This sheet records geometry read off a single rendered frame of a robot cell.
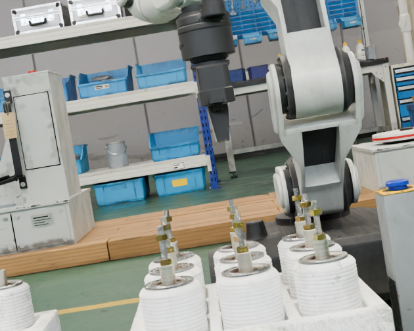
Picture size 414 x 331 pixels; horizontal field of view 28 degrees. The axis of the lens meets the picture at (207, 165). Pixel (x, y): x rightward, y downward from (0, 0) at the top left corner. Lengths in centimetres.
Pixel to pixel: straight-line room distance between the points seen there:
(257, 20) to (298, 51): 555
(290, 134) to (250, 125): 786
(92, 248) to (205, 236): 45
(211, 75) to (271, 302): 37
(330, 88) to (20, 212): 194
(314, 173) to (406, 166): 146
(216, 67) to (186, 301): 37
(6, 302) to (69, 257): 185
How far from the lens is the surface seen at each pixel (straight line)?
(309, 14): 189
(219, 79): 132
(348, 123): 183
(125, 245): 330
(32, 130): 346
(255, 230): 183
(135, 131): 972
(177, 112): 968
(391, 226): 145
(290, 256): 136
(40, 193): 348
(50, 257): 336
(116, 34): 660
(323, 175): 198
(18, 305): 151
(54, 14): 615
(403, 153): 341
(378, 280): 182
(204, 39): 132
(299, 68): 176
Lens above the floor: 48
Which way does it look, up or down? 3 degrees down
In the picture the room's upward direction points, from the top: 9 degrees counter-clockwise
